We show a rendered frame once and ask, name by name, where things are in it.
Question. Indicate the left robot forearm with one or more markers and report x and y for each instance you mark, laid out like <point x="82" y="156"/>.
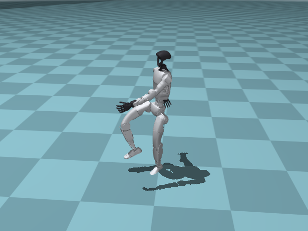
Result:
<point x="143" y="99"/>

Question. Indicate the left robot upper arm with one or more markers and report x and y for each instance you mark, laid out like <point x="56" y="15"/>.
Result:
<point x="166" y="80"/>

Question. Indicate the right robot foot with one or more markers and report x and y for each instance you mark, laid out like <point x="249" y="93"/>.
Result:
<point x="131" y="153"/>

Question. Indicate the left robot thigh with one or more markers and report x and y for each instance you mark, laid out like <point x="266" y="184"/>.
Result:
<point x="158" y="130"/>

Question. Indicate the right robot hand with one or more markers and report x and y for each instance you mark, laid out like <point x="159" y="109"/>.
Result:
<point x="166" y="101"/>

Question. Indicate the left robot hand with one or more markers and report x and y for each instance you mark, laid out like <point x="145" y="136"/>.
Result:
<point x="125" y="106"/>

